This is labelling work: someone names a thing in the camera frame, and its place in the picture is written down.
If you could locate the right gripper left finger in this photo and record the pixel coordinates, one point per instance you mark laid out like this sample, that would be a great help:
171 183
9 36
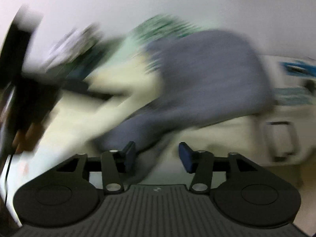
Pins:
113 164

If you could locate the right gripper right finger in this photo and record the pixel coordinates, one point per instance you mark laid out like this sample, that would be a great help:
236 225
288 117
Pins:
200 163

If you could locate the grey knit sweater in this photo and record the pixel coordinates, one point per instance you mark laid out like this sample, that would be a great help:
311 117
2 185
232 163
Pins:
208 77

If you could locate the person's left hand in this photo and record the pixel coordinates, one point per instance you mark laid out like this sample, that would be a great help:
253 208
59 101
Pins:
26 142

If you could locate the white folded shirt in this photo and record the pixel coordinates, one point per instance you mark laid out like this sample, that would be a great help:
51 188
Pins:
72 45

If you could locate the pastel cartoon bed sheet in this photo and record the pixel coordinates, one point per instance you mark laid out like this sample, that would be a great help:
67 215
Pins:
75 119

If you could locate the blue white box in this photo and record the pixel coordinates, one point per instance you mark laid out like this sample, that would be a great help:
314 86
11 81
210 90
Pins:
298 69

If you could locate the green white striped garment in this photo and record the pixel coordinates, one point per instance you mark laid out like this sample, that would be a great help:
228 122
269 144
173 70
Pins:
163 26

